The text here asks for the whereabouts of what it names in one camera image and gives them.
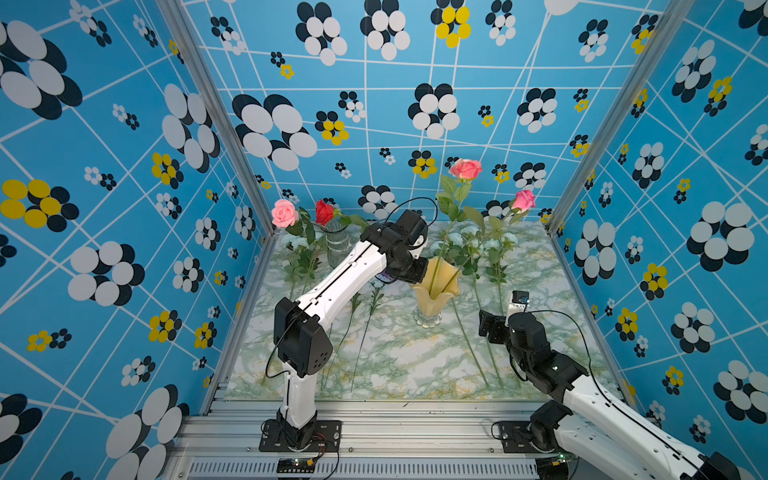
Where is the yellow fluted glass vase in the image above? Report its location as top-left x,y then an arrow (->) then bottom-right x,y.
411,257 -> 461,329

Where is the pink and blue flower bunch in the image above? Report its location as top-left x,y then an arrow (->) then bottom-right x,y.
437,158 -> 535,263

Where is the white blue flower bunch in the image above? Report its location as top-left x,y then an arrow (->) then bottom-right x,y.
458,224 -> 505,388

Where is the clear ribbed glass vase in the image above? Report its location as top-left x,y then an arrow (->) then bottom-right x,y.
322,217 -> 352,268

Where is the red rose stem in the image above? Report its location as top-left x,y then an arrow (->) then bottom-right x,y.
315,200 -> 369,234

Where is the pink rose stem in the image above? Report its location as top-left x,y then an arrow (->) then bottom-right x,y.
271,199 -> 316,244

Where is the purple blue glass vase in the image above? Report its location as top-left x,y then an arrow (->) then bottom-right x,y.
375,272 -> 396,284

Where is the white blue flower stem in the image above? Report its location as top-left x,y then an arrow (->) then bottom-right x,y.
446,233 -> 490,387

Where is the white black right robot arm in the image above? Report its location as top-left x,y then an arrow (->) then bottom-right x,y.
479,310 -> 741,479

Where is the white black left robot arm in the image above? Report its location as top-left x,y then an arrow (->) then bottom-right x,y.
273,209 -> 428,450

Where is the small green circuit board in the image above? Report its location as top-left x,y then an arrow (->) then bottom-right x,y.
276,458 -> 317,478

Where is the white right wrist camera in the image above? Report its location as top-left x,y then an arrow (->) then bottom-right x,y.
506,290 -> 529,317

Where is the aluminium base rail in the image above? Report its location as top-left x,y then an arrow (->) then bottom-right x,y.
179,398 -> 637,480

